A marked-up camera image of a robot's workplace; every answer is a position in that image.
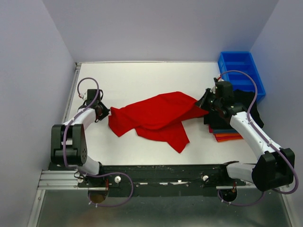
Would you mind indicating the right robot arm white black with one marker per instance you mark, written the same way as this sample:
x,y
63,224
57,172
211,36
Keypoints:
x,y
275,165

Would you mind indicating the side aluminium table rail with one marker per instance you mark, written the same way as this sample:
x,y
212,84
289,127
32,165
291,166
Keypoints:
x,y
68,91

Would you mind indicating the red folded t shirt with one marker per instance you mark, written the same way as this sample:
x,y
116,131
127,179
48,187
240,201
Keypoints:
x,y
210,129

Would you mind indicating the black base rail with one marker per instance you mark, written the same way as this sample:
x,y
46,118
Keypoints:
x,y
159,181

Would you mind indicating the red t shirt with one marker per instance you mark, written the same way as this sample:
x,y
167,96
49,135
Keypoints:
x,y
210,129
158,118

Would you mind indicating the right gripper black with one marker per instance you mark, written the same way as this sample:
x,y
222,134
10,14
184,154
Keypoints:
x,y
202,102

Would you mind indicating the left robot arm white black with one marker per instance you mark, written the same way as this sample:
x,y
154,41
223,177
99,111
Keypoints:
x,y
68,141

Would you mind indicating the blue plastic bin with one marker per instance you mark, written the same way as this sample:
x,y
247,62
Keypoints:
x,y
239,68

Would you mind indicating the left aluminium extrusion rail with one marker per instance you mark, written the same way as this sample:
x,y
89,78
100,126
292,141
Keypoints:
x,y
57,180

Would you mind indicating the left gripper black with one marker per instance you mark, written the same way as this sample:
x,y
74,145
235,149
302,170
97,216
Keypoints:
x,y
105,112

